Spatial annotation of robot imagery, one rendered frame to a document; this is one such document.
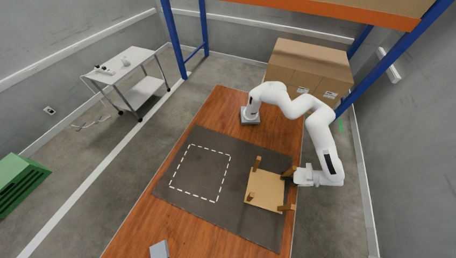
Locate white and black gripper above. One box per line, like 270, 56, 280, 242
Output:
281, 167, 314, 187

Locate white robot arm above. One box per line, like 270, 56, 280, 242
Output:
243, 81, 345, 187

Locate dark brown flat mat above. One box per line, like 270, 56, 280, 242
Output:
151, 124, 293, 254

